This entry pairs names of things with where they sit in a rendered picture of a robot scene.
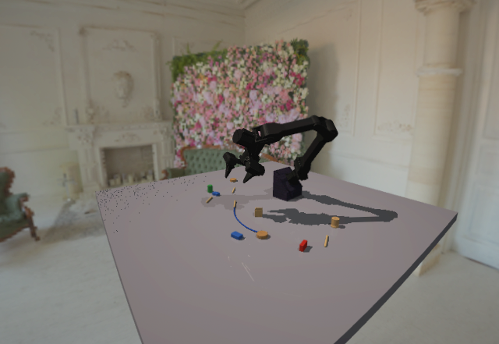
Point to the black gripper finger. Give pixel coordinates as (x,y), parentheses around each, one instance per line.
(249,176)
(228,169)

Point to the tan wooden cylinder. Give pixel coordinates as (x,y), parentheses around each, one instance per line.
(335,222)

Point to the small red block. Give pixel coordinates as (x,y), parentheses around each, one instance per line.
(303,245)

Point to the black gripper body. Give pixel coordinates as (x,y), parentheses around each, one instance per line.
(231,159)

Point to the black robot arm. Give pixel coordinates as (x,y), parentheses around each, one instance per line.
(272,132)

